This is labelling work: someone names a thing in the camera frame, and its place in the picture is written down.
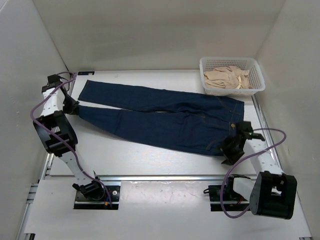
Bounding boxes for white plastic basket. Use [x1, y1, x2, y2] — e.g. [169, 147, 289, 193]
[199, 57, 266, 96]

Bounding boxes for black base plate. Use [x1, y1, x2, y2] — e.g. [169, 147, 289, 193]
[72, 181, 121, 210]
[203, 185, 249, 212]

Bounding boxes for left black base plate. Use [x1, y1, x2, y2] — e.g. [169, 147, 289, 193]
[72, 181, 121, 210]

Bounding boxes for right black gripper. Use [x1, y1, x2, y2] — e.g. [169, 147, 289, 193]
[214, 134, 245, 166]

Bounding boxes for beige trousers in basket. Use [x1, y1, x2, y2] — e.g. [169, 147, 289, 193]
[203, 66, 253, 89]

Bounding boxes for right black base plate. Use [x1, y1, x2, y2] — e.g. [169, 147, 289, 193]
[203, 185, 249, 212]

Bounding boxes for aluminium front rail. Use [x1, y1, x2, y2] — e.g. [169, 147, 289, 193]
[100, 174, 225, 182]

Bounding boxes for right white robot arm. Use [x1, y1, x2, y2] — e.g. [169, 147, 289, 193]
[219, 121, 297, 220]

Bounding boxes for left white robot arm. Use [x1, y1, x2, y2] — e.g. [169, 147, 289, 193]
[30, 74, 106, 201]

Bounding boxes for dark blue denim trousers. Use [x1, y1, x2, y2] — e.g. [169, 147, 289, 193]
[78, 80, 245, 156]

